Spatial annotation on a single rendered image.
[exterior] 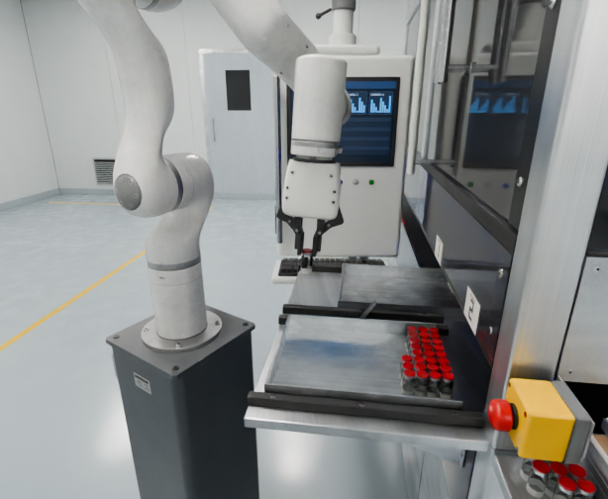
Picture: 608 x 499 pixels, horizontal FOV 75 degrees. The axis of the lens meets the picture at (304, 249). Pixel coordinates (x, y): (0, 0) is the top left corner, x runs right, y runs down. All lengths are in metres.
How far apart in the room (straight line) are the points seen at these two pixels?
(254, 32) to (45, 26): 7.08
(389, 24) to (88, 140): 4.86
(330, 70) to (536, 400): 0.54
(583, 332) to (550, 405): 0.11
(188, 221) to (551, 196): 0.69
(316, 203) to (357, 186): 0.87
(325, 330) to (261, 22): 0.64
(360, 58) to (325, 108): 0.88
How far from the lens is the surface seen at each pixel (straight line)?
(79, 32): 7.42
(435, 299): 1.16
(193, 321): 0.98
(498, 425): 0.61
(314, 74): 0.68
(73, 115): 7.54
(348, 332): 0.96
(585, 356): 0.68
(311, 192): 0.70
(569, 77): 0.56
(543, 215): 0.57
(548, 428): 0.61
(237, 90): 6.32
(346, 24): 1.61
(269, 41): 0.73
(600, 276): 0.63
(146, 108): 0.87
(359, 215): 1.59
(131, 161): 0.85
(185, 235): 0.91
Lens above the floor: 1.38
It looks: 20 degrees down
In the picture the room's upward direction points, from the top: straight up
